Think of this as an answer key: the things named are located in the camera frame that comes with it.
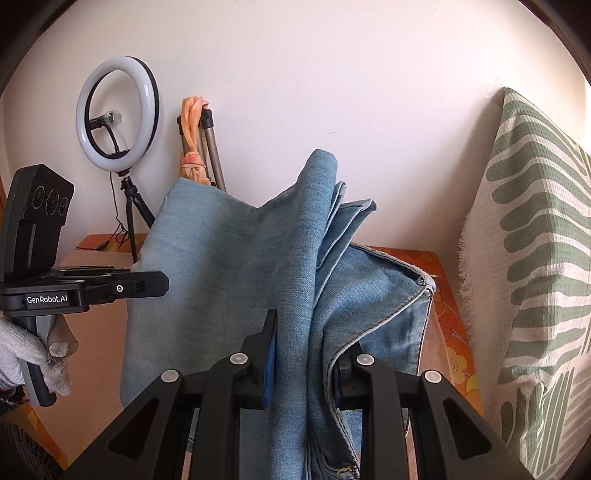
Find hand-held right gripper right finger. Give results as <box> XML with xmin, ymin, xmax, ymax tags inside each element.
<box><xmin>331</xmin><ymin>352</ymin><xmax>536</xmax><ymax>480</ymax></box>

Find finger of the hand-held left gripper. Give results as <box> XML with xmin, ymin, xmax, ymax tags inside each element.
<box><xmin>88</xmin><ymin>270</ymin><xmax>170</xmax><ymax>304</ymax></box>

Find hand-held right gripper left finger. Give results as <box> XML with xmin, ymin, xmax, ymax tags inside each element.
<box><xmin>58</xmin><ymin>309</ymin><xmax>280</xmax><ymax>480</ymax></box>

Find light blue denim pants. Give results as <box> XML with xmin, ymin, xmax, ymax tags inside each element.
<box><xmin>121</xmin><ymin>148</ymin><xmax>437</xmax><ymax>480</ymax></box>

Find person's left hand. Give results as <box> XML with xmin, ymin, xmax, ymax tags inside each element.
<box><xmin>0</xmin><ymin>318</ymin><xmax>74</xmax><ymax>398</ymax></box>

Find black tripod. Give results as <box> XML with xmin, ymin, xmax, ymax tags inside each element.
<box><xmin>117</xmin><ymin>171</ymin><xmax>155</xmax><ymax>264</ymax></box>

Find orange floral bed sheet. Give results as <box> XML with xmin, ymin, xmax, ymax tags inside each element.
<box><xmin>18</xmin><ymin>233</ymin><xmax>485</xmax><ymax>467</ymax></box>

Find folded silver tripod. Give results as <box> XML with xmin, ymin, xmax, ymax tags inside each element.
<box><xmin>177</xmin><ymin>108</ymin><xmax>228</xmax><ymax>192</ymax></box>

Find orange patterned cloth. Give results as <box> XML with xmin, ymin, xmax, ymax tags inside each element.
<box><xmin>179</xmin><ymin>95</ymin><xmax>214</xmax><ymax>185</ymax></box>

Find green leaf patterned pillow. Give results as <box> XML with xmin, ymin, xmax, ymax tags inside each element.
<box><xmin>458</xmin><ymin>87</ymin><xmax>591</xmax><ymax>386</ymax></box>

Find black cable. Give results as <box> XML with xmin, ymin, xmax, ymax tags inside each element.
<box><xmin>76</xmin><ymin>173</ymin><xmax>139</xmax><ymax>253</ymax></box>

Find white ring light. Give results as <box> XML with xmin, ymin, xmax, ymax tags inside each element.
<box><xmin>76</xmin><ymin>56</ymin><xmax>161</xmax><ymax>174</ymax></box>

